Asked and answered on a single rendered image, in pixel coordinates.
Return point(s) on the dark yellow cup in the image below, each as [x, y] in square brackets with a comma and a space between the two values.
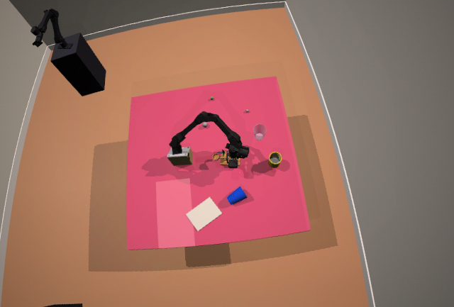
[274, 159]

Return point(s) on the blue cup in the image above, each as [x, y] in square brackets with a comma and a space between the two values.
[236, 196]

